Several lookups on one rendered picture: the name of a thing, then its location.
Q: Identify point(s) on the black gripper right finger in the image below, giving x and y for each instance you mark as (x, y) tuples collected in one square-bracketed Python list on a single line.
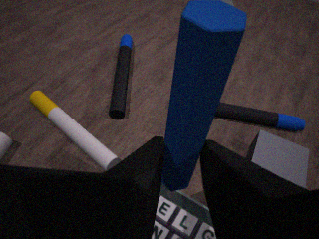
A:
[(246, 201)]

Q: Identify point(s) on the grey keyboard with white letter keys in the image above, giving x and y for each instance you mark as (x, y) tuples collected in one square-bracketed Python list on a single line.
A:
[(181, 217)]

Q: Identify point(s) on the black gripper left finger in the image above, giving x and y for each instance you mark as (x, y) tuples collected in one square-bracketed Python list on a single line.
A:
[(120, 203)]

